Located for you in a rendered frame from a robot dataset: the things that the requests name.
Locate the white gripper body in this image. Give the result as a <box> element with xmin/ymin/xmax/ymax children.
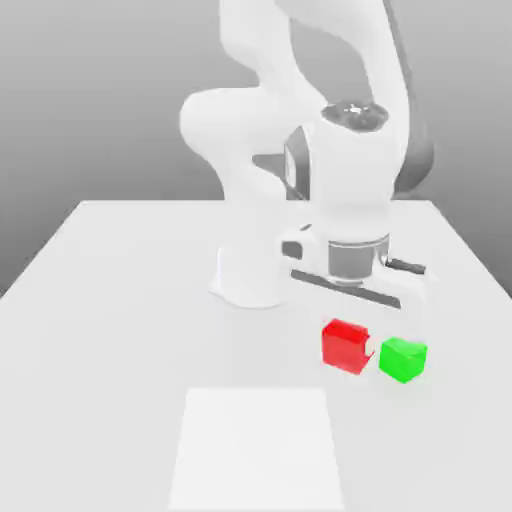
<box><xmin>286</xmin><ymin>265</ymin><xmax>432</xmax><ymax>326</ymax></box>

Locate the small red cube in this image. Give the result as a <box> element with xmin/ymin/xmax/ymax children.
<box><xmin>320</xmin><ymin>317</ymin><xmax>376</xmax><ymax>376</ymax></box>

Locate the small green cube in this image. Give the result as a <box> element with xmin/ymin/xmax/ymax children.
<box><xmin>378</xmin><ymin>336</ymin><xmax>429</xmax><ymax>385</ymax></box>

